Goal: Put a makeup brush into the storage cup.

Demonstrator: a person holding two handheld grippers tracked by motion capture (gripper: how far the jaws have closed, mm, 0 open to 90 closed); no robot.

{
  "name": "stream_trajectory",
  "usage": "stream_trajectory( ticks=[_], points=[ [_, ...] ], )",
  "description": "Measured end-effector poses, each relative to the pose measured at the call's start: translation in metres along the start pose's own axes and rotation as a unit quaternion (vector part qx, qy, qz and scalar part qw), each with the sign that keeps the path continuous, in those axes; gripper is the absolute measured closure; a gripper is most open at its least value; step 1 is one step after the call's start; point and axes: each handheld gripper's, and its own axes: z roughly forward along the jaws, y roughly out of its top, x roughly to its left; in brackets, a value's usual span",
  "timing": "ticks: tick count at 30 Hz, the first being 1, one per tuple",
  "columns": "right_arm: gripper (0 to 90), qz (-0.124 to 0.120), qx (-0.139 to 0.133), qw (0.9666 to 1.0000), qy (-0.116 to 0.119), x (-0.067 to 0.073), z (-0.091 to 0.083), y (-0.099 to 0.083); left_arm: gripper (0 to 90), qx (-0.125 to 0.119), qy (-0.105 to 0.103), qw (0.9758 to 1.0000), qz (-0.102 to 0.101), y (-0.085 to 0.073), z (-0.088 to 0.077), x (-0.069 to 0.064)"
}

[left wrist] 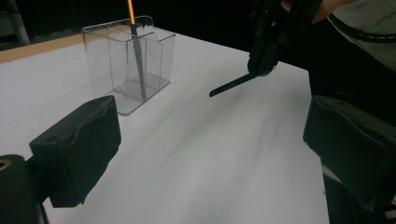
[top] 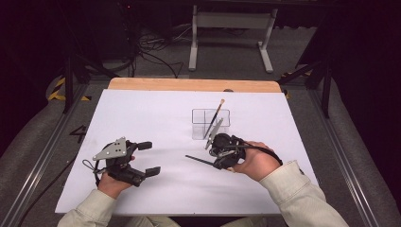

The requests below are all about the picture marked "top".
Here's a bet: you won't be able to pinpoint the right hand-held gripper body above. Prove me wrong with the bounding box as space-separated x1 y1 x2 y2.
204 117 248 165

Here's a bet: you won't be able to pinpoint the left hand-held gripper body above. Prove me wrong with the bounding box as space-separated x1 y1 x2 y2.
92 136 148 188

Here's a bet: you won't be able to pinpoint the black pen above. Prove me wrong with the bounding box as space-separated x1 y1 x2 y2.
184 153 216 167

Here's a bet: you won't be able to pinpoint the clear acrylic organizer box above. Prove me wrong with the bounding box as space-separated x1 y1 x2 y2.
191 108 232 141

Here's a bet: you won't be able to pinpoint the brush with cream tip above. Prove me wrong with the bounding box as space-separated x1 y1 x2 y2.
202 98 226 140

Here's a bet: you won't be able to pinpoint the person's left hand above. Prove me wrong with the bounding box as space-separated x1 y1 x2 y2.
96 153 137 201

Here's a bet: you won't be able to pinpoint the person's right hand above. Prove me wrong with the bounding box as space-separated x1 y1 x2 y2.
227 140 284 183

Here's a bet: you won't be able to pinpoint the white table sheet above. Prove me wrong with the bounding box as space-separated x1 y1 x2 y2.
54 88 320 217

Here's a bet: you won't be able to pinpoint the yellow black floor tape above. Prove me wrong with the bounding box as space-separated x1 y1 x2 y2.
46 77 93 102

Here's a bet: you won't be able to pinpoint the black tripod stand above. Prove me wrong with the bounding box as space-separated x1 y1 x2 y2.
56 0 122 115
276 18 333 120

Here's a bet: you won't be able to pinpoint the white metal stand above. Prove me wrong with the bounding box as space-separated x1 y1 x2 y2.
187 4 279 75

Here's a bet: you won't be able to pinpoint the aluminium floor rail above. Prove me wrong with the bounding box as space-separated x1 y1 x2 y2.
0 82 91 227
305 88 385 227

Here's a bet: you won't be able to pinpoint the black floor cables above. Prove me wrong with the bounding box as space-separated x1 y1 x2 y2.
126 22 193 79

